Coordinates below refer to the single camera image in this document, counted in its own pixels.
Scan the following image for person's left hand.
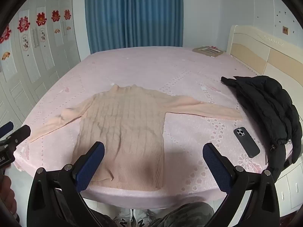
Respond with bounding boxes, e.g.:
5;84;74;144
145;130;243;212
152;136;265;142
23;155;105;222
0;176;17;218

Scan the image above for blue curtain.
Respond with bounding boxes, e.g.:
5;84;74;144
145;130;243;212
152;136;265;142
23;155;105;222
84;0;184;55

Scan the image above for bed with pink sheet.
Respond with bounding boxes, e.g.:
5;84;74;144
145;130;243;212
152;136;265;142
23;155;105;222
13;46;291;211

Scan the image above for pink knit sweater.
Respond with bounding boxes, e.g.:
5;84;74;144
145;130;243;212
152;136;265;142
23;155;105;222
30;84;243;191

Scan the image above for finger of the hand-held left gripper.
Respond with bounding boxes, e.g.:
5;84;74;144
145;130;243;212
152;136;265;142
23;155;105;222
0;124;31;147
0;121;14;139

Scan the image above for cream headboard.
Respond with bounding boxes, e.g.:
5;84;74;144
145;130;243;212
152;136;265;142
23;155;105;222
226;25;303;95

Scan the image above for white wardrobe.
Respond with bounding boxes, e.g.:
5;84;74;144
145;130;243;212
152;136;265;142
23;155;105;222
0;0;82;142

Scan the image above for black puffer jacket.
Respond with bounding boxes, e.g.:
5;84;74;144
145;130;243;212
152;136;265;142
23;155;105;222
221;75;303;180

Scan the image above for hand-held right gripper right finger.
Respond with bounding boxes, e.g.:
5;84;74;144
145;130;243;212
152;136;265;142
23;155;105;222
203;142;281;227

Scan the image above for white bedside cabinet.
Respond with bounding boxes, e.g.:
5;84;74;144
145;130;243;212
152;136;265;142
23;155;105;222
276;151;303;218

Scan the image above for black smartphone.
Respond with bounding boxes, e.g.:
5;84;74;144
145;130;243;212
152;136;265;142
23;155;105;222
233;127;260;158

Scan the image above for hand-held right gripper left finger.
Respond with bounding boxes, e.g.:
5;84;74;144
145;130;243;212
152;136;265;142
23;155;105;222
27;141;105;227

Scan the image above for flat cardboard box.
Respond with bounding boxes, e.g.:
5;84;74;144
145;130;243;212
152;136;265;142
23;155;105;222
192;45;225;58

